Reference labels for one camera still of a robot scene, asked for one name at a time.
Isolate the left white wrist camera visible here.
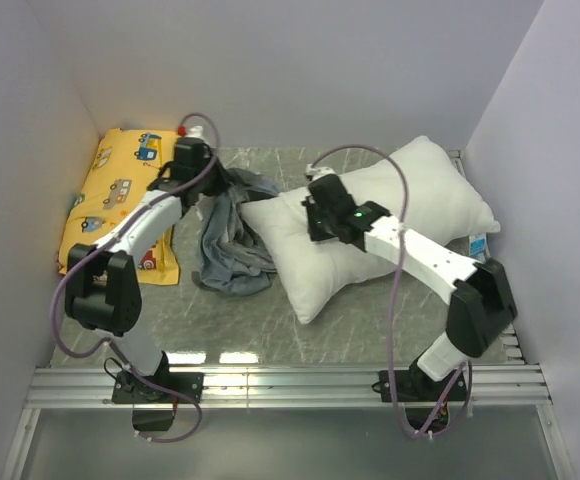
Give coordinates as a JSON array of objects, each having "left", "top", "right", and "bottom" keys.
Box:
[{"left": 177, "top": 123, "right": 209, "bottom": 144}]

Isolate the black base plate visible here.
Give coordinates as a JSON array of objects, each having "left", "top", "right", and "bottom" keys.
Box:
[
  {"left": 111, "top": 371, "right": 204, "bottom": 405},
  {"left": 369, "top": 368, "right": 471, "bottom": 404}
]

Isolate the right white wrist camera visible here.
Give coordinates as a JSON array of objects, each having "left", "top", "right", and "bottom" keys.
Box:
[{"left": 305, "top": 164, "right": 335, "bottom": 182}]

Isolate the white pillow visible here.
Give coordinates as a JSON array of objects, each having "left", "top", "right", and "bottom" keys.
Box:
[{"left": 241, "top": 136, "right": 500, "bottom": 324}]

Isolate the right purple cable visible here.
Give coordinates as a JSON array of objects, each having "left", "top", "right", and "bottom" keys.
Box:
[{"left": 312, "top": 144, "right": 474, "bottom": 441}]

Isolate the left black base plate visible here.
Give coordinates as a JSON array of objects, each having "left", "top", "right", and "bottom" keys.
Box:
[{"left": 111, "top": 371, "right": 204, "bottom": 405}]

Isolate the purple cable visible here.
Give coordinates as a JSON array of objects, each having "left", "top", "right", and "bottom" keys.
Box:
[
  {"left": 312, "top": 144, "right": 474, "bottom": 441},
  {"left": 50, "top": 112, "right": 221, "bottom": 445}
]

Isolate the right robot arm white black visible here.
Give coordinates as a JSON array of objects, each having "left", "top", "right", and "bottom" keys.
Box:
[{"left": 302, "top": 167, "right": 518, "bottom": 400}]

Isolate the left black controller box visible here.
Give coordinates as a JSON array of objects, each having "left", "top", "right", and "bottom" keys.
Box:
[{"left": 131, "top": 409, "right": 175, "bottom": 433}]

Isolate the yellow cartoon car pillow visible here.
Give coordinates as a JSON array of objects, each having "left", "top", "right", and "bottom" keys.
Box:
[{"left": 58, "top": 128, "right": 177, "bottom": 274}]

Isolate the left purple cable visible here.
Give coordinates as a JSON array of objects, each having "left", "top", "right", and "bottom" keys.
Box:
[{"left": 50, "top": 112, "right": 221, "bottom": 445}]

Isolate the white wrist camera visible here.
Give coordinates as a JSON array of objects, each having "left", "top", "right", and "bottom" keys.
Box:
[
  {"left": 305, "top": 164, "right": 335, "bottom": 182},
  {"left": 177, "top": 123, "right": 209, "bottom": 144}
]

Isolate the right black controller box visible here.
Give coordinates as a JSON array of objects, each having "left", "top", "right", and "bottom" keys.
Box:
[{"left": 405, "top": 407, "right": 451, "bottom": 434}]

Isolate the black controller box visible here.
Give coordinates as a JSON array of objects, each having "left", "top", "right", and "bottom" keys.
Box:
[
  {"left": 405, "top": 407, "right": 451, "bottom": 434},
  {"left": 131, "top": 409, "right": 175, "bottom": 433}
]

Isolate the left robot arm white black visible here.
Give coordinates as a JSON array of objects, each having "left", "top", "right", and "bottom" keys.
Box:
[{"left": 63, "top": 132, "right": 229, "bottom": 402}]

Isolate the blue-grey pillowcase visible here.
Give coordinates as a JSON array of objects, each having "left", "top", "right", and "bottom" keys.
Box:
[{"left": 191, "top": 168, "right": 280, "bottom": 296}]

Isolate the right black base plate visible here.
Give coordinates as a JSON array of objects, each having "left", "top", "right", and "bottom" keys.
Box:
[{"left": 369, "top": 368, "right": 471, "bottom": 404}]

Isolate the blue white pillow label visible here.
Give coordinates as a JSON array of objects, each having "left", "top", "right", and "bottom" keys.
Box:
[{"left": 468, "top": 233, "right": 490, "bottom": 263}]

